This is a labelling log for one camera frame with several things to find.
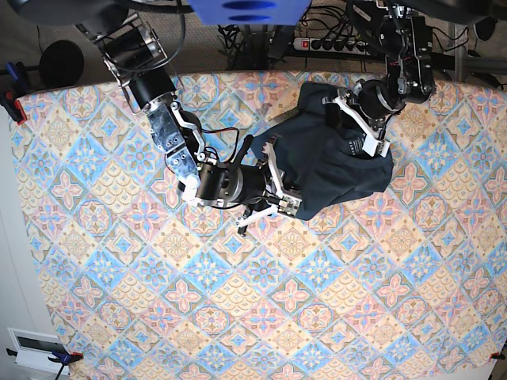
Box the white power strip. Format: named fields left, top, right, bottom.
left=292, top=37, right=371, bottom=55

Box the patterned tablecloth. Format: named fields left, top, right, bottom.
left=10, top=82, right=506, bottom=379

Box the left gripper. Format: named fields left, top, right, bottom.
left=322, top=79, right=406, bottom=141

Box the lower right table clamp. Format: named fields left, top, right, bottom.
left=490, top=352, right=506, bottom=360

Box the upper left table clamp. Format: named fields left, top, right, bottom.
left=1, top=62, right=29, bottom=125

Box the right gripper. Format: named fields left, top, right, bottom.
left=181, top=134, right=301, bottom=236

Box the lower left table clamp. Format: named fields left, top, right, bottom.
left=6, top=347, right=83, bottom=380

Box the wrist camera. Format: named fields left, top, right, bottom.
left=362, top=135, right=391, bottom=158
left=277, top=196, right=302, bottom=218

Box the black round stool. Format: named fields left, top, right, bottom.
left=39, top=40, right=84, bottom=89

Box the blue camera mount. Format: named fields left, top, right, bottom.
left=188, top=0, right=311, bottom=25

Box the dark blue t-shirt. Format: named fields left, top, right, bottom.
left=251, top=82, right=394, bottom=221

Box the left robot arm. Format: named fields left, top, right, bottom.
left=322, top=1, right=435, bottom=140

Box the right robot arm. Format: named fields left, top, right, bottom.
left=77, top=6, right=302, bottom=234

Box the table clamp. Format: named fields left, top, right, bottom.
left=6, top=347, right=83, bottom=380
left=490, top=352, right=506, bottom=360
left=1, top=62, right=29, bottom=125

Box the white wall outlet box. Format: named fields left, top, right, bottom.
left=7, top=328, right=64, bottom=374

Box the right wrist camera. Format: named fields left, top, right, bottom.
left=277, top=196, right=302, bottom=218

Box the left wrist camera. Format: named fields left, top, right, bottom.
left=362, top=135, right=391, bottom=158

